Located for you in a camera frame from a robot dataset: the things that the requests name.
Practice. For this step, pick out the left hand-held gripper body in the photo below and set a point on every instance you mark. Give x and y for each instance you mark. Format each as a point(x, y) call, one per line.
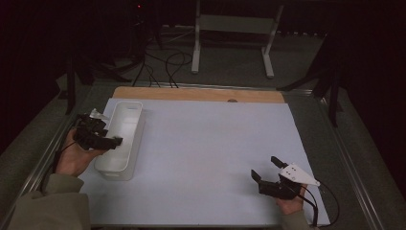
point(86, 134)

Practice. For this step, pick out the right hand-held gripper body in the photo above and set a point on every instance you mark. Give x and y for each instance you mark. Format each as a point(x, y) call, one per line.
point(287, 187)

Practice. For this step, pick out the white plastic storage bin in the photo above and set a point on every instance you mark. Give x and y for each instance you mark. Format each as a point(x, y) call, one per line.
point(127, 121)

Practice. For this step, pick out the person's right hand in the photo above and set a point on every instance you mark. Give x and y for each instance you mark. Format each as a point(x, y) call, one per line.
point(292, 206)

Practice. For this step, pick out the person's left hand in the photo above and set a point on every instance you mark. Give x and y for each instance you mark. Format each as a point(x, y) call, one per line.
point(73, 159)

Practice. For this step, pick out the black stand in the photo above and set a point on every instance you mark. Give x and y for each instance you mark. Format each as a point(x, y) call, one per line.
point(333, 102)
point(71, 92)

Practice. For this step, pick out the white table mat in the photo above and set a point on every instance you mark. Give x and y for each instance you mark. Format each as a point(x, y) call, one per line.
point(207, 153)

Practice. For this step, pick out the white metal stand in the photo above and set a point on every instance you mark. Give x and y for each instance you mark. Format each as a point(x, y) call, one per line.
point(236, 24)

